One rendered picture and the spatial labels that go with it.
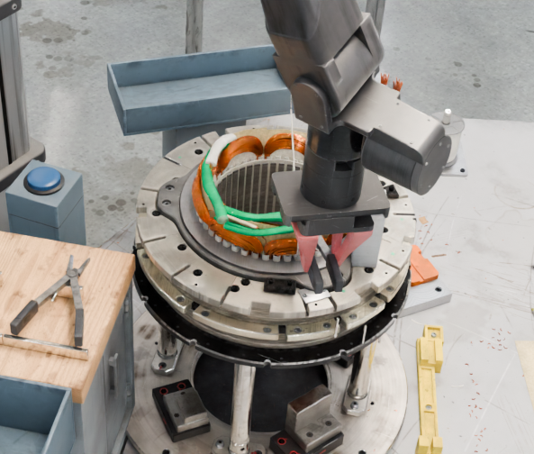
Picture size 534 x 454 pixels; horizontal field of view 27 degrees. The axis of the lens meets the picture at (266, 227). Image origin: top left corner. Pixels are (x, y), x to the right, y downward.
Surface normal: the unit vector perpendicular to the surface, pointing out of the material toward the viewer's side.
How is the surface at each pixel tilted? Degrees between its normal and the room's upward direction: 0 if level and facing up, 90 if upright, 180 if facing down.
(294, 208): 1
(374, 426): 0
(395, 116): 19
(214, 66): 90
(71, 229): 90
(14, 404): 90
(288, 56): 110
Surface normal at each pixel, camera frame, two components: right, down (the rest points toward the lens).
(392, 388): 0.07, -0.74
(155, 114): 0.29, 0.66
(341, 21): 0.73, 0.27
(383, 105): -0.13, -0.54
